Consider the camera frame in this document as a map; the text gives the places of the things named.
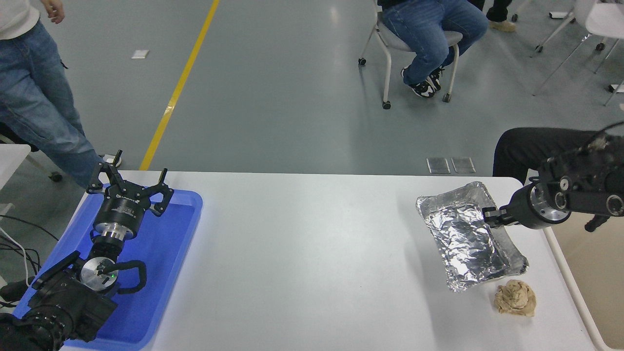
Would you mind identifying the white chair grey legs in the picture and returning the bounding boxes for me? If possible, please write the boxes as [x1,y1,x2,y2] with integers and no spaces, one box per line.
[532,0,624,106]
[534,0,598,53]

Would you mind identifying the grey chair with casters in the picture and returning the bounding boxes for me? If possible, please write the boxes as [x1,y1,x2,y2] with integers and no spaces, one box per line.
[357,0,463,110]

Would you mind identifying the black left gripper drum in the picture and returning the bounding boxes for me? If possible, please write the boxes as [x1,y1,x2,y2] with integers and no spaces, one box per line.
[94,192,149,232]

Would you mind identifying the white side table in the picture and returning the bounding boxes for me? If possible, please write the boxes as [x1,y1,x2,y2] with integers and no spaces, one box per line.
[0,144,32,191]

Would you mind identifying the black cable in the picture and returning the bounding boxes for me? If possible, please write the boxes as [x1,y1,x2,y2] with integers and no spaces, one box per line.
[0,214,59,242]
[0,242,42,273]

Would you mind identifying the silver foil tray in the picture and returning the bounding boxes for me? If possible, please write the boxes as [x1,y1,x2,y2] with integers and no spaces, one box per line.
[415,181,529,293]

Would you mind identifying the black floor device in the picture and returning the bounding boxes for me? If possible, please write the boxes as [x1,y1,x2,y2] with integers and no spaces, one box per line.
[0,275,36,309]

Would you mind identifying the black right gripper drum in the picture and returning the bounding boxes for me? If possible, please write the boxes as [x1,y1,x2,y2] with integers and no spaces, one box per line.
[505,185,555,230]

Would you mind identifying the large pale bin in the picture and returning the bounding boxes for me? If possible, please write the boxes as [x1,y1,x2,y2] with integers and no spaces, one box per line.
[525,169,624,351]

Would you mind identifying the blue plastic tray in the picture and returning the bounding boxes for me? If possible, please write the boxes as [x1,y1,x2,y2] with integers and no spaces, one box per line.
[12,184,203,351]

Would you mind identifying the person's left hand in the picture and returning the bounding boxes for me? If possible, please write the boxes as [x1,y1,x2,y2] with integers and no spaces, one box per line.
[41,0,65,24]

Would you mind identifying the white cable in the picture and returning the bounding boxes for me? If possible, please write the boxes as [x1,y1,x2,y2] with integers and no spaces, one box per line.
[0,227,31,288]

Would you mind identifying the person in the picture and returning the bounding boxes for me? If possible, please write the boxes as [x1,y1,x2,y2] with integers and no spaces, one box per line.
[0,0,122,190]
[378,0,489,98]
[493,127,607,185]
[468,0,517,33]

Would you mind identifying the crumpled tan paper ball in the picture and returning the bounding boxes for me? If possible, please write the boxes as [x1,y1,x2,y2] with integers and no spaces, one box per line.
[494,279,537,317]

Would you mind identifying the grey chair leg with caster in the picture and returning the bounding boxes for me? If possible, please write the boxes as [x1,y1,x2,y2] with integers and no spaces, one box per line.
[510,0,533,22]

